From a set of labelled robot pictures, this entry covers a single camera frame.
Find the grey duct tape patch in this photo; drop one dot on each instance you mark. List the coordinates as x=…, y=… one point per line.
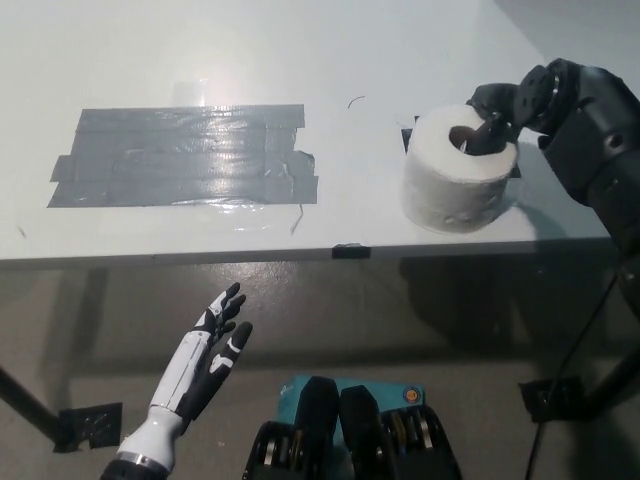
x=165, y=157

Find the black table leg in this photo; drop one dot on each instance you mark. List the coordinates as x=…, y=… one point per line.
x=615, y=380
x=30, y=406

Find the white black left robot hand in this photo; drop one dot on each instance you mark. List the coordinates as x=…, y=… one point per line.
x=182, y=370

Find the robot torso black teal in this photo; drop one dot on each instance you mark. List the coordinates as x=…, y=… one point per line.
x=360, y=440

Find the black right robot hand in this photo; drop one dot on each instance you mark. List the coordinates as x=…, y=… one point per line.
x=537, y=97

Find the white toilet paper roll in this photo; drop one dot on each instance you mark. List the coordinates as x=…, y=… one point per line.
x=450, y=200

